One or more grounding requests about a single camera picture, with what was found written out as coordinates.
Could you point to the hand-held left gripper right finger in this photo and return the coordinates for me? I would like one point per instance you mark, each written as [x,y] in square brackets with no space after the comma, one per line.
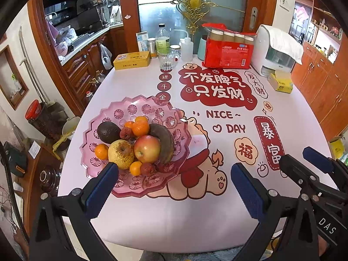
[246,193]

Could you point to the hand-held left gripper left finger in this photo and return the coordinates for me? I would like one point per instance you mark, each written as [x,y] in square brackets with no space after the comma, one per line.
[102,190]

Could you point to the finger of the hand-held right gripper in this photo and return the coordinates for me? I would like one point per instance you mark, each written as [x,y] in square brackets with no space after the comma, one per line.
[316,156]
[296,171]

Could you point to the tangerine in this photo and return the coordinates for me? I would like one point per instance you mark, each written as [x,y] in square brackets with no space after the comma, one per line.
[129,124]
[101,151]
[141,118]
[135,168]
[140,128]

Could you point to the spotted yellow pear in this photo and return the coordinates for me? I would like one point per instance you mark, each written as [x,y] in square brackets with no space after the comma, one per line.
[121,153]

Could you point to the small wrinkled red fruit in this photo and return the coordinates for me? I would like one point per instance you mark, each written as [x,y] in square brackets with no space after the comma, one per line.
[125,133]
[147,168]

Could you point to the dark green avocado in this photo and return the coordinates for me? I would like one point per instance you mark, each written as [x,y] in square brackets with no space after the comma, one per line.
[108,132]

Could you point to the red yellow apple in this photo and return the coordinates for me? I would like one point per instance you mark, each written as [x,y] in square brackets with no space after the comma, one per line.
[147,149]

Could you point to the overripe brown banana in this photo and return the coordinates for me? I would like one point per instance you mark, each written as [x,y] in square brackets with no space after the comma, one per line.
[164,141]

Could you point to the pink plastic fruit plate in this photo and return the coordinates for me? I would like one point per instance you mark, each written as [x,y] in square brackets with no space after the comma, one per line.
[130,108]

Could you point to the printed white tablecloth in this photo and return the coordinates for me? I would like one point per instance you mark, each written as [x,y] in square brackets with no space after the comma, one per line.
[217,146]

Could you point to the dark ceramic pot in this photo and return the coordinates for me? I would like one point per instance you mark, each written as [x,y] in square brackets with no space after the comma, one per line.
[49,176]

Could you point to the white plastic bin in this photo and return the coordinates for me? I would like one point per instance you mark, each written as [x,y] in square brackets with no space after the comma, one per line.
[70,125]

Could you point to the yellow tissue box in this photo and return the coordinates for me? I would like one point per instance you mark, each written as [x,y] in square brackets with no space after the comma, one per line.
[280,81]

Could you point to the large jar with red lid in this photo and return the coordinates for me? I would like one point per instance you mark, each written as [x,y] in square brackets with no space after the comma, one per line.
[40,117]

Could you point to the cooking oil bottle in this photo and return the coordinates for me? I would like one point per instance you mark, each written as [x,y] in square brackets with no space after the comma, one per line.
[88,95]
[99,76]

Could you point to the white countertop appliance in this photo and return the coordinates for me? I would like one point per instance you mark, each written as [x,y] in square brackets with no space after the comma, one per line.
[272,57]

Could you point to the white cloth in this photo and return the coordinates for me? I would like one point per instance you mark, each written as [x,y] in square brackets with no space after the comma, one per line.
[285,40]

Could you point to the wooden lower kitchen cabinet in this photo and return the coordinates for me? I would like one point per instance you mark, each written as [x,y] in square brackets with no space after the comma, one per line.
[81,70]

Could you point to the dark wooden entrance door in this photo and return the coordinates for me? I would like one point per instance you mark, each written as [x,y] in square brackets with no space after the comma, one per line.
[295,30]

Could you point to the white plastic bag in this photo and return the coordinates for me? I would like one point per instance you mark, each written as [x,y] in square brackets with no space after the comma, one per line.
[106,57]

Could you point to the yellow tin box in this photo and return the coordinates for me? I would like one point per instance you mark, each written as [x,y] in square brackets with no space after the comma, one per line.
[132,59]

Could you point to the red pack of bottles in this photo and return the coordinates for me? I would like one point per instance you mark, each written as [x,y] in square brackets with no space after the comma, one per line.
[229,50]

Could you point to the red door decoration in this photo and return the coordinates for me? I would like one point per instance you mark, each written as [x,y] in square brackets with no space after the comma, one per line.
[303,13]

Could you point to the clear glass tumbler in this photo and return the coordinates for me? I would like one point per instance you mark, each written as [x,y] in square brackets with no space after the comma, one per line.
[166,59]

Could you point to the light teal cup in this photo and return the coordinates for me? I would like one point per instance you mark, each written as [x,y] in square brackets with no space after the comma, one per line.
[201,49]

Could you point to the small jar with white lid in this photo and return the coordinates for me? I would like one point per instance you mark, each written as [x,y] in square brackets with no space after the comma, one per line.
[151,46]

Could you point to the small white carton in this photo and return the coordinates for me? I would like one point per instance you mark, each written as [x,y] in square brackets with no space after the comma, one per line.
[142,42]

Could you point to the white squeeze bottle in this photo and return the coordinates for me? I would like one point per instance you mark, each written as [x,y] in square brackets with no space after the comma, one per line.
[186,49]

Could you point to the small clear glass jar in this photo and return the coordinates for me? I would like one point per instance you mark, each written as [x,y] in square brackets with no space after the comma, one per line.
[177,50]

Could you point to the glass bottle with green label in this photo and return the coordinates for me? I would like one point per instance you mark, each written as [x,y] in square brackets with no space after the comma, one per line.
[162,39]

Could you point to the frosted glass door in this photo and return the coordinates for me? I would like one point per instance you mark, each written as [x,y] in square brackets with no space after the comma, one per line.
[157,5]

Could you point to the gold door ornament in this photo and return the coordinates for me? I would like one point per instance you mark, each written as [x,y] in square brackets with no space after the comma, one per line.
[194,2]

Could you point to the wooden wall cabinet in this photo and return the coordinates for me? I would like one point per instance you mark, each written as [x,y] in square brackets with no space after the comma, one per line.
[323,73]

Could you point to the wood framed wall niche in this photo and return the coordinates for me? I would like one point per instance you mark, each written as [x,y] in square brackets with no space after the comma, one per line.
[13,84]

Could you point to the white light switch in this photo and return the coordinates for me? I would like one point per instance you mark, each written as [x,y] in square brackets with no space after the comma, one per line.
[284,3]

